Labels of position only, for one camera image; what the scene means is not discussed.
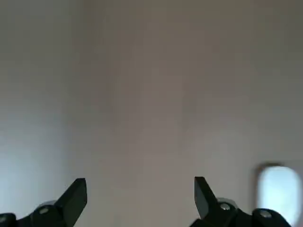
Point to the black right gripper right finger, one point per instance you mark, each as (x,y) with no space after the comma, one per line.
(208,205)

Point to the white mouse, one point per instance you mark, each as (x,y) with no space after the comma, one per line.
(277,189)

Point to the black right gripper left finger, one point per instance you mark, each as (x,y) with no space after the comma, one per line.
(71,203)

